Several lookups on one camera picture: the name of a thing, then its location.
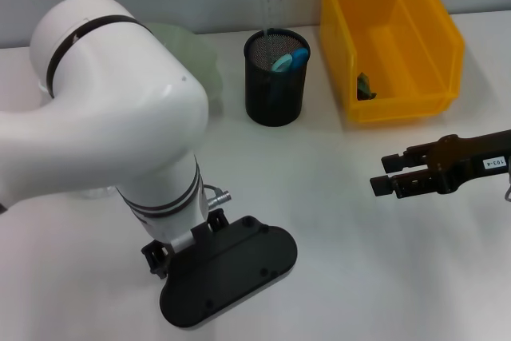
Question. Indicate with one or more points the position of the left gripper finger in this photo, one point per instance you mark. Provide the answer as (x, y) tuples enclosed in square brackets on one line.
[(217, 221), (157, 259)]

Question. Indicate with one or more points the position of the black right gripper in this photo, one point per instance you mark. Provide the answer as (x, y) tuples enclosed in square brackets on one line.
[(463, 161)]

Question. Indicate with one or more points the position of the green plastic wrapper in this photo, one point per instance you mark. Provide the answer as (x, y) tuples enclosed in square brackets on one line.
[(365, 87)]

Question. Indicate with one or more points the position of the blue teal scissors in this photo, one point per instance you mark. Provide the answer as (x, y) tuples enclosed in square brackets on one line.
[(281, 63)]

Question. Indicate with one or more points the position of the clear plastic ruler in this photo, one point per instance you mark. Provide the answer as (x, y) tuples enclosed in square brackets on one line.
[(272, 9)]

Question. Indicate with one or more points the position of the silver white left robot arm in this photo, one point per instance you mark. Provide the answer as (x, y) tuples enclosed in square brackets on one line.
[(100, 117)]

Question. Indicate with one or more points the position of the black mesh pen holder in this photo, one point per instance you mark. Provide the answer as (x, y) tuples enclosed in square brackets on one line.
[(275, 97)]

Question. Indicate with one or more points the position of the pale green wavy fruit bowl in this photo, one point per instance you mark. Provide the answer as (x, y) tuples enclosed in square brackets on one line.
[(191, 49)]

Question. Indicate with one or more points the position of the left gripper silver connector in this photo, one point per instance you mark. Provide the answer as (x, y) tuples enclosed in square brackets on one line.
[(219, 198)]

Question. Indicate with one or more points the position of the yellow plastic bin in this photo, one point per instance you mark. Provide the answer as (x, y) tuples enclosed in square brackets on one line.
[(399, 57)]

